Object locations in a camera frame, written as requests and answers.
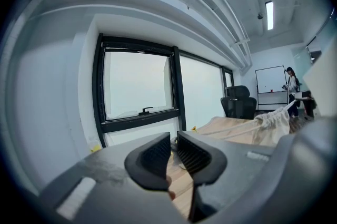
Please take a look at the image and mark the white drawstring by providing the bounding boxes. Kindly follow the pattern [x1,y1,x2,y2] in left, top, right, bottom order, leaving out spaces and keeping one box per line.
[273,102,297,114]

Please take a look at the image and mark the white ceiling pipes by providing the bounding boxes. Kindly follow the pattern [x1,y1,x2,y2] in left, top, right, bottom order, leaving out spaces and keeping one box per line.
[26,0,253,76]

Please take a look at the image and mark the white whiteboard on stand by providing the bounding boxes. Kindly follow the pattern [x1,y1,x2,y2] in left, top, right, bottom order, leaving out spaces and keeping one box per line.
[254,65,289,112]

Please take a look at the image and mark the person's left hand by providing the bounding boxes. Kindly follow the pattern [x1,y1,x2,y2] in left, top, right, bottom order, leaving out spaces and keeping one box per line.
[165,174,176,201]

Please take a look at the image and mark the black framed window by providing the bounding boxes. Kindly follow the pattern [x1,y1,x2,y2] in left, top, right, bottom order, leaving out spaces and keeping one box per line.
[95,32,235,150]

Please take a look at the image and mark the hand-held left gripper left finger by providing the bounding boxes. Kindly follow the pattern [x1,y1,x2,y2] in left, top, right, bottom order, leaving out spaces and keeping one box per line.
[124,132,172,191]

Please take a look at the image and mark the black window handle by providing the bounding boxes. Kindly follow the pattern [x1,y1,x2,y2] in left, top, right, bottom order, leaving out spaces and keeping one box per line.
[138,106,154,116]

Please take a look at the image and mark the long ceiling light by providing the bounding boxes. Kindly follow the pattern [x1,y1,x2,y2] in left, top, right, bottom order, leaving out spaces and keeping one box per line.
[264,1,274,31]

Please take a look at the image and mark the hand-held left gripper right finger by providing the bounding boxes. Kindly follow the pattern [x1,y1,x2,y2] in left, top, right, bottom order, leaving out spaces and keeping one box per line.
[176,130,228,221]

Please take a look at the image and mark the black office chair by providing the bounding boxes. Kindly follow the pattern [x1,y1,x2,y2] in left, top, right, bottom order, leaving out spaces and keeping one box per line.
[220,85,257,120]

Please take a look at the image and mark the cream drawstring bag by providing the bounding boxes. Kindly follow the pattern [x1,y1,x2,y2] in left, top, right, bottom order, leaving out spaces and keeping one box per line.
[252,108,291,147]

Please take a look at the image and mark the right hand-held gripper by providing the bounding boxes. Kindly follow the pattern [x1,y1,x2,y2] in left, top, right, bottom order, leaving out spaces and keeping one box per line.
[294,43,337,120]

